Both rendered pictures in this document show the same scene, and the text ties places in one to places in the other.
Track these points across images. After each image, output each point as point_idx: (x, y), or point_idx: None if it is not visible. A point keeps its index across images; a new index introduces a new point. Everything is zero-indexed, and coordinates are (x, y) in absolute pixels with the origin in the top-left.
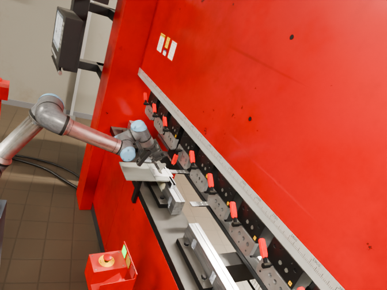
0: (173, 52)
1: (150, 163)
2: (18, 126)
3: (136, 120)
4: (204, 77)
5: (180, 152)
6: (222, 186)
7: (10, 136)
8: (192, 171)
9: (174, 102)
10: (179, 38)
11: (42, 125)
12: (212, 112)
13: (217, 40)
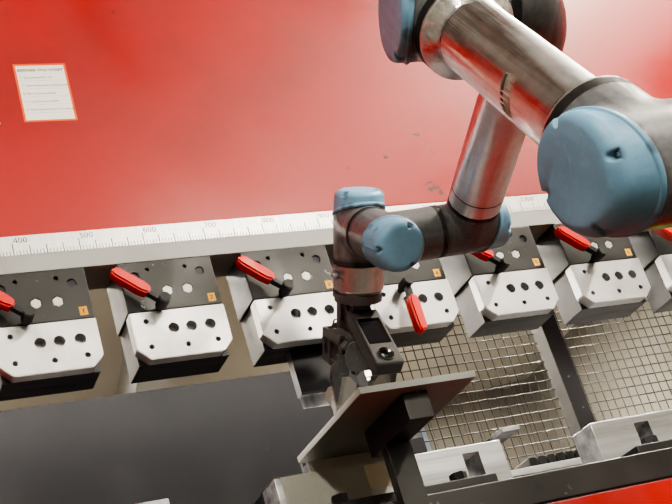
0: (56, 94)
1: (311, 441)
2: (512, 24)
3: (340, 189)
4: (311, 92)
5: (399, 300)
6: (589, 239)
7: (551, 45)
8: (490, 295)
9: (222, 211)
10: (68, 47)
11: (561, 9)
12: (418, 140)
13: (286, 7)
